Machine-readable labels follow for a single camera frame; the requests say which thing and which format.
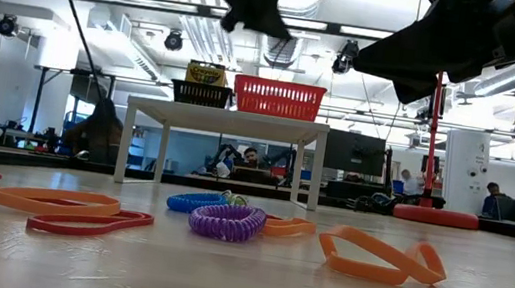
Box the red desk lamp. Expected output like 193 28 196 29
391 67 501 233

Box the black mesh basket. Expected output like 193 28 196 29
168 77 235 111

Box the twisted orange rubber band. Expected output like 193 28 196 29
312 220 453 288

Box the thin black cable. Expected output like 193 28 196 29
28 0 125 105

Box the red plastic basket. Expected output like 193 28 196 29
230 72 329 125

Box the white round pillar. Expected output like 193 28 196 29
436 126 494 218

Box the white perforated metal shelf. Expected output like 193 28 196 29
112 93 332 213

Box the purple spiral coil band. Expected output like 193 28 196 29
185 197 270 248

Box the Crayola crayon box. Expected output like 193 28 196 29
183 57 230 89

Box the green spiral coil band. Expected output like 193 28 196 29
221 189 253 210

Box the blue spiral coil band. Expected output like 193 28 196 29
164 185 230 220

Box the black monitor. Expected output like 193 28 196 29
322 128 390 179

